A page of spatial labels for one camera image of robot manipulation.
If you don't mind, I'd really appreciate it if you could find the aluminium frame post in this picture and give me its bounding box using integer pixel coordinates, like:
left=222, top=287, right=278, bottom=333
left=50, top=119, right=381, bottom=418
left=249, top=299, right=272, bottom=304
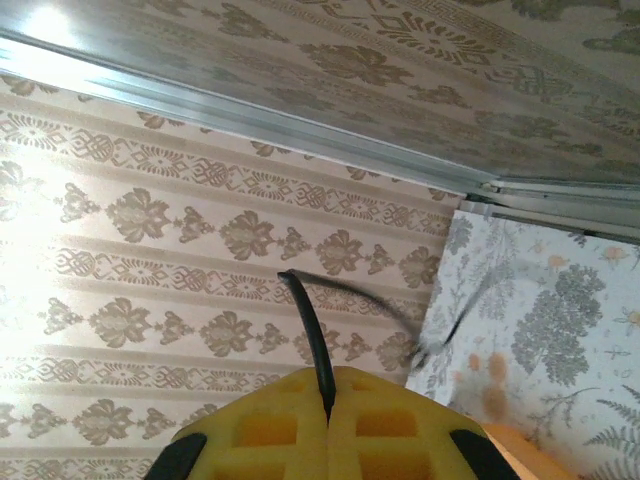
left=0, top=27, right=506, bottom=194

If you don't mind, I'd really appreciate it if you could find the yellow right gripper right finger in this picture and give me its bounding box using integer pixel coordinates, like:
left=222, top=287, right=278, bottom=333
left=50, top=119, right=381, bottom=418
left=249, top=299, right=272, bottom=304
left=327, top=366, right=524, bottom=480

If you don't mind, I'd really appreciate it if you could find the aluminium side rail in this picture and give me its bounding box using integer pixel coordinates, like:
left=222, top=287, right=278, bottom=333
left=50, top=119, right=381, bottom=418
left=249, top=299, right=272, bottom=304
left=459, top=177, right=640, bottom=239

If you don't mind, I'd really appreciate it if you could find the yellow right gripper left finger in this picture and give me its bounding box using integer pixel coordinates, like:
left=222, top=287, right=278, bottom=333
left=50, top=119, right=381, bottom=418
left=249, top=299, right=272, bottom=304
left=147, top=368, right=330, bottom=480

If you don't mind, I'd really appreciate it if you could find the floral tablecloth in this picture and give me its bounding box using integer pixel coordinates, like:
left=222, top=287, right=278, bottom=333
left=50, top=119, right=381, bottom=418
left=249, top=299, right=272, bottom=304
left=403, top=207, right=640, bottom=480

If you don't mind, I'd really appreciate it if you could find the orange plastic bin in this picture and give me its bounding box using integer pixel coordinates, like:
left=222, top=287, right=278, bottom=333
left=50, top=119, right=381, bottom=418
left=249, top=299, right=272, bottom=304
left=479, top=421, right=569, bottom=480

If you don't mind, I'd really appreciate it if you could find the black cable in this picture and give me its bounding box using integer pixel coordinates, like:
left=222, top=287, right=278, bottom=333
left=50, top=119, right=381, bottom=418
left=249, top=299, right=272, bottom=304
left=276, top=259, right=532, bottom=424

